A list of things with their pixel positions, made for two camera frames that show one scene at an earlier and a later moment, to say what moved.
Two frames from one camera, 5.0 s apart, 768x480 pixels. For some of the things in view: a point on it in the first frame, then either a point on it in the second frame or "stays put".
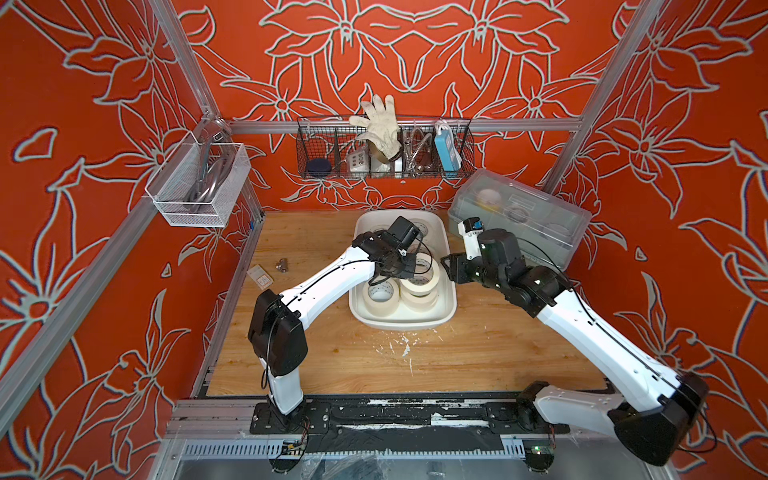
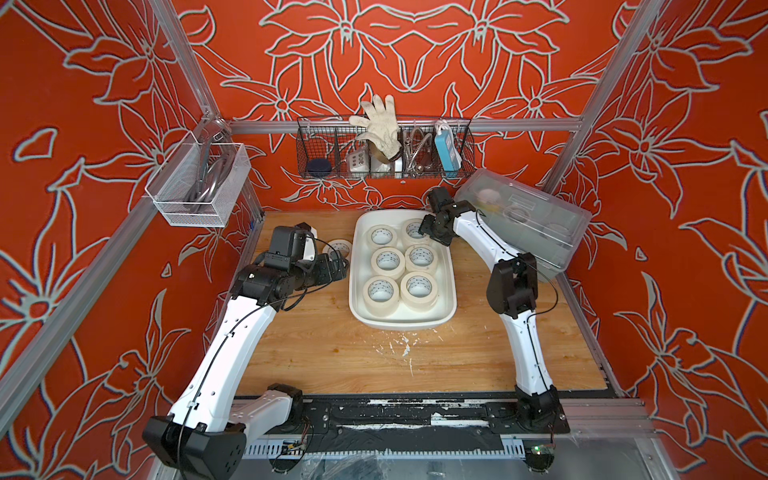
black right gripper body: [475, 271] -> [432, 227]
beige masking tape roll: [423, 226] stays put
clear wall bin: [198, 184] stays put
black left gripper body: [405, 266] -> [315, 272]
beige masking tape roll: [382, 297] stays put
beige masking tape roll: [419, 303] stays put
